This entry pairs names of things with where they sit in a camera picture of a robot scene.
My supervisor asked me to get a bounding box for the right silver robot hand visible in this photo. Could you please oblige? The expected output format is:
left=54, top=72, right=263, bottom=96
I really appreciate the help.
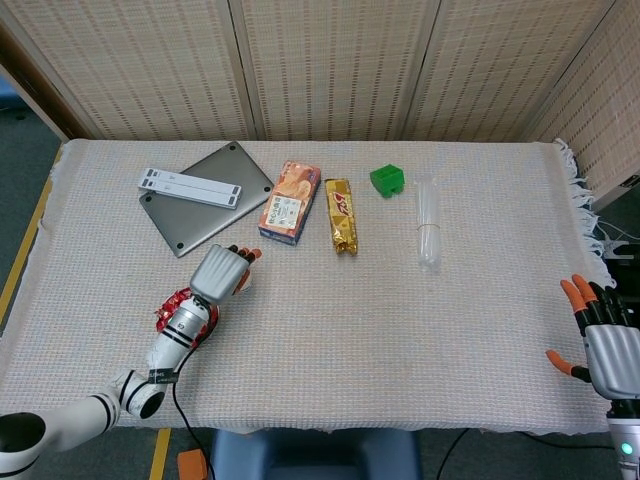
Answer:
left=545, top=273, right=640, bottom=401

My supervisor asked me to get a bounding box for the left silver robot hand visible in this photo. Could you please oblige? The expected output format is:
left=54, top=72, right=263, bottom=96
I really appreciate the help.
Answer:
left=188, top=243, right=264, bottom=305

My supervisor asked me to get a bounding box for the grey closed laptop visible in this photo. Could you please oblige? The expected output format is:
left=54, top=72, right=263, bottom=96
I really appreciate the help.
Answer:
left=138, top=140, right=275, bottom=259

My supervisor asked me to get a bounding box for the bowl of red candies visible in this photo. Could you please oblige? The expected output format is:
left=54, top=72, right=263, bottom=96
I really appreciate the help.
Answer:
left=155, top=287, right=222, bottom=350

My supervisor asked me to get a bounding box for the white folding laptop stand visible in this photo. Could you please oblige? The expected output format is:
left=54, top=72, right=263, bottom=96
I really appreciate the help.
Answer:
left=137, top=167, right=243, bottom=208

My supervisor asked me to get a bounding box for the orange and blue biscuit box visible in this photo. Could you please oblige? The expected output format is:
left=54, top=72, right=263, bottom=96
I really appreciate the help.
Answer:
left=257, top=159, right=322, bottom=247

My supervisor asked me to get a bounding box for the black equipment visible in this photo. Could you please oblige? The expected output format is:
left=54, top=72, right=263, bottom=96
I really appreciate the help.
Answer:
left=602, top=241, right=640, bottom=281

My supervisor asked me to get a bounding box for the gold foil snack packet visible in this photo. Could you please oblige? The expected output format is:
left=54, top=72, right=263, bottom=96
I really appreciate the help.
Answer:
left=324, top=178, right=361, bottom=258

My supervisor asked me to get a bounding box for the white woven tablecloth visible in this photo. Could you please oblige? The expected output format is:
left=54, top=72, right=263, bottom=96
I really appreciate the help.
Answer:
left=0, top=137, right=640, bottom=436

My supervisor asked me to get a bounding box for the orange block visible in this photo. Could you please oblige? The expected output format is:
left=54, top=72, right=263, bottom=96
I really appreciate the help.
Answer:
left=176, top=448, right=209, bottom=480

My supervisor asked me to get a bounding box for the green plastic block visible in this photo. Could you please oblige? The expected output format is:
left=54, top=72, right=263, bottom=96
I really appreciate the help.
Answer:
left=369, top=163, right=405, bottom=200

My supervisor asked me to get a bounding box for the clear plastic tube bundle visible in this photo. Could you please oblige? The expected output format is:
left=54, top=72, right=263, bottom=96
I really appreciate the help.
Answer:
left=413, top=173, right=444, bottom=275

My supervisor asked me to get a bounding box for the beige woven screen panel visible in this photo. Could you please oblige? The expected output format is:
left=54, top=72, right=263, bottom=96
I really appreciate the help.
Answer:
left=0, top=0, right=264, bottom=142
left=403, top=0, right=621, bottom=142
left=519, top=0, right=640, bottom=199
left=227, top=0, right=444, bottom=142

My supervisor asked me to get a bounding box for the dark brown wooden beam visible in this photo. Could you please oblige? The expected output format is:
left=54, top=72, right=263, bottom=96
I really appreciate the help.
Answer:
left=0, top=22, right=94, bottom=142

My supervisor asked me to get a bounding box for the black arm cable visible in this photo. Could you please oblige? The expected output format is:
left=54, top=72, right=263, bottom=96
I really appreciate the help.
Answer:
left=169, top=319, right=217, bottom=480

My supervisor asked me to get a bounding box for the black floor cable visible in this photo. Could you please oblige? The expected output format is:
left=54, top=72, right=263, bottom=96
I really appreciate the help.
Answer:
left=435, top=427, right=471, bottom=480

